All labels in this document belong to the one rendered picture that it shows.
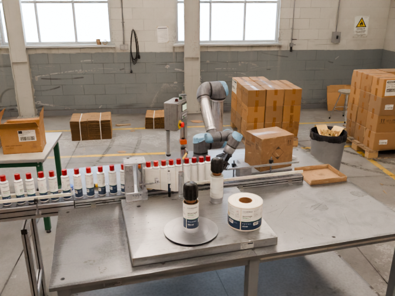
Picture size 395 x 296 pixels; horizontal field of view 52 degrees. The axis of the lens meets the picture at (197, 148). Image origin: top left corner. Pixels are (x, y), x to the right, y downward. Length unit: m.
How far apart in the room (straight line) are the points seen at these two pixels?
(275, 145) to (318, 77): 5.65
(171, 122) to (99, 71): 5.53
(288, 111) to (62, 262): 4.63
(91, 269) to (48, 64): 6.43
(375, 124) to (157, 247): 4.45
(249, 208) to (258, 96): 3.91
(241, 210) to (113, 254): 0.73
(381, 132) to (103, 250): 4.64
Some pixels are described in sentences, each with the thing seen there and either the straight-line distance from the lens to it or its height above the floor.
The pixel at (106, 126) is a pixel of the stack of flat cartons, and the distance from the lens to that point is 6.73.
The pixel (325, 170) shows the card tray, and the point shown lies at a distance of 3.40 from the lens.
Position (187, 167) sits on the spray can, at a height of 1.03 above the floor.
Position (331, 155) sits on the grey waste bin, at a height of 0.37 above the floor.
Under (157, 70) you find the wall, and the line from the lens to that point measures 8.09.
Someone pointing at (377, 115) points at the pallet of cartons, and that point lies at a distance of 6.09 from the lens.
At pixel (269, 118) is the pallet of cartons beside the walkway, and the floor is 0.45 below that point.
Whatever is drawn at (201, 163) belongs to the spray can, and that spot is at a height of 1.04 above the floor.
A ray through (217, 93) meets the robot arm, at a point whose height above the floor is 1.46.
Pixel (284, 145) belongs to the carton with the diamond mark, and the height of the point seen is 1.04.
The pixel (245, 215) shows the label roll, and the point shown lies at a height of 0.98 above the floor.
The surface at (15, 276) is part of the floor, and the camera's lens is 3.76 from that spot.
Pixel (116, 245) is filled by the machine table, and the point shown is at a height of 0.83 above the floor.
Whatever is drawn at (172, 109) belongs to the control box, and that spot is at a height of 1.43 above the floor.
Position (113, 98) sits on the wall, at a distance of 8.23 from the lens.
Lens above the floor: 2.10
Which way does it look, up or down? 20 degrees down
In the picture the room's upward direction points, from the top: straight up
